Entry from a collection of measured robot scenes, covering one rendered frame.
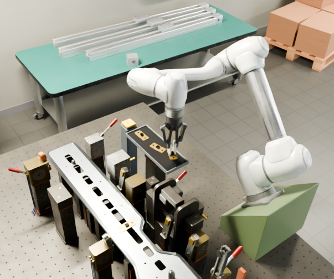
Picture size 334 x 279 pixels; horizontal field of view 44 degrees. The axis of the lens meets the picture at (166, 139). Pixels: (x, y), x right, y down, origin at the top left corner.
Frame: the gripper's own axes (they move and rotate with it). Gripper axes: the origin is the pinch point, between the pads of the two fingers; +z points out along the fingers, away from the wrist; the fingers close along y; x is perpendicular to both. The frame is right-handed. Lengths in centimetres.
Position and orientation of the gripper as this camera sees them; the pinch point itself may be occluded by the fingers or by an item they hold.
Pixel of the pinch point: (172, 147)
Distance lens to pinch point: 203.1
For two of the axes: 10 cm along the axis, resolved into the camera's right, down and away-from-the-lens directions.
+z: -0.3, 7.7, 6.4
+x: 2.2, 6.3, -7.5
